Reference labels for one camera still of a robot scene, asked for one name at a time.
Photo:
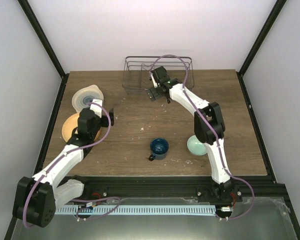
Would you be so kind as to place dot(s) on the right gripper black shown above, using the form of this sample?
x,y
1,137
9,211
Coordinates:
x,y
151,91

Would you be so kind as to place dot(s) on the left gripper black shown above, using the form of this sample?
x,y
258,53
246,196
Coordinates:
x,y
111,114

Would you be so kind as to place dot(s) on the black wire dish rack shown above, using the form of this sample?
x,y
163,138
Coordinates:
x,y
141,72

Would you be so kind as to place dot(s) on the dark blue ceramic mug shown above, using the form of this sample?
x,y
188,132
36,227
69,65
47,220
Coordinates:
x,y
159,148

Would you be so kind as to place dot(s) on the light green patterned bowl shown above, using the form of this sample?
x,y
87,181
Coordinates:
x,y
195,147

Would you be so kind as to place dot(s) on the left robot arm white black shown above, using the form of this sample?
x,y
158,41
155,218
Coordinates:
x,y
38,197

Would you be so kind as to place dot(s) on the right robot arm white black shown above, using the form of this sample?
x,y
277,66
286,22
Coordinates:
x,y
209,128

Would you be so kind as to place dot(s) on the translucent white bowl with spout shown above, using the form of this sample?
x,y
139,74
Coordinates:
x,y
85,95

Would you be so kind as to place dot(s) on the orange plastic plate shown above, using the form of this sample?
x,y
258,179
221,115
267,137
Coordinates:
x,y
68,129

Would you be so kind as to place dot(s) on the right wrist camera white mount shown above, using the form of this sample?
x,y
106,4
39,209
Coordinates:
x,y
159,76

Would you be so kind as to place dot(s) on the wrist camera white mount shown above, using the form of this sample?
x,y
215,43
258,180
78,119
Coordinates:
x,y
159,76
96,107

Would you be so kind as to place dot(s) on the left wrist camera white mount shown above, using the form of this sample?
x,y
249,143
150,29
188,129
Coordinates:
x,y
96,107

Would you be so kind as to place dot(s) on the black aluminium frame rail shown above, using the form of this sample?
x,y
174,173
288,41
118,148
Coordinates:
x,y
149,186

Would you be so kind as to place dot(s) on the light blue slotted cable duct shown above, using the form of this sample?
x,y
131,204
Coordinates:
x,y
139,210

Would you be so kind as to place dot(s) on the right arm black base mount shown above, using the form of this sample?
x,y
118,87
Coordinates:
x,y
212,194

